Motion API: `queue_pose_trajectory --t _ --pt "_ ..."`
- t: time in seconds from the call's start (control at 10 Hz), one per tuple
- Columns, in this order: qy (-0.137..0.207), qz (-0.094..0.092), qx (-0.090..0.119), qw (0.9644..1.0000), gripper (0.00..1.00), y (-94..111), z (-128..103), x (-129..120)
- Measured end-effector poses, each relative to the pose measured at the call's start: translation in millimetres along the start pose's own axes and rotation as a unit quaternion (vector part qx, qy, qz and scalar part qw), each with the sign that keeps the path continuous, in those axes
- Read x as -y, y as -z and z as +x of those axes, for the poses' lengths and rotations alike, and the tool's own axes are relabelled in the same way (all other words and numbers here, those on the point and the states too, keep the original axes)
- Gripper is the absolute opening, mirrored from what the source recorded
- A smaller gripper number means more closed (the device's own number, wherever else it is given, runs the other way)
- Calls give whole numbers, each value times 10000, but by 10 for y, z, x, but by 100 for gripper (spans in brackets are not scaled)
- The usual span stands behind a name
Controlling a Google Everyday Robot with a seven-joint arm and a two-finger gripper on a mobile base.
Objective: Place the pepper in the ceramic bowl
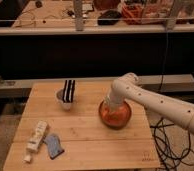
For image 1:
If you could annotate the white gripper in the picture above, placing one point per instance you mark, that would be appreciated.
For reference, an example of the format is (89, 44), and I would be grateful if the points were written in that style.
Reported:
(113, 102)

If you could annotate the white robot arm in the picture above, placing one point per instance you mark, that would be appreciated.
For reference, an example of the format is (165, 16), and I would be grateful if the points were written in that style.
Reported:
(126, 87)

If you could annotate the orange ceramic bowl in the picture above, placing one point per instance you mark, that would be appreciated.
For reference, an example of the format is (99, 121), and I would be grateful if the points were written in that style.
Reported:
(116, 119)

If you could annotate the black and white striped block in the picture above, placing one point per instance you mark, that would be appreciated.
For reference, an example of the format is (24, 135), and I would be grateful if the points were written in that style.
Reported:
(69, 90)

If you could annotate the white cup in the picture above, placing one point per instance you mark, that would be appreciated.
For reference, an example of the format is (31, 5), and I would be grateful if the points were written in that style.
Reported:
(65, 106)

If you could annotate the blue sponge cloth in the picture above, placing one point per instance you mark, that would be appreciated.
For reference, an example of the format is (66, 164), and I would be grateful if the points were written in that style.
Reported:
(52, 142)

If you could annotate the white squeeze bottle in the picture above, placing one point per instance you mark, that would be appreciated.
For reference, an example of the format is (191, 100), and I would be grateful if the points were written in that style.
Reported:
(35, 140)

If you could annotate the black object on bench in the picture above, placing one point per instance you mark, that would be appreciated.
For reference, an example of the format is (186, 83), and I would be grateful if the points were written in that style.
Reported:
(109, 17)

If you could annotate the orange crate on bench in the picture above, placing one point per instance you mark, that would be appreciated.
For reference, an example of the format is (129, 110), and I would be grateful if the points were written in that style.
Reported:
(140, 14)

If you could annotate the right grey metal post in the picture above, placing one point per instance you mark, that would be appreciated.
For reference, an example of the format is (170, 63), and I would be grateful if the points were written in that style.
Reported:
(172, 18)

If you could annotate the grey metal post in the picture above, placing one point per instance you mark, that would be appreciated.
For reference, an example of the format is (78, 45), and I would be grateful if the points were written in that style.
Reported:
(172, 18)
(77, 4)

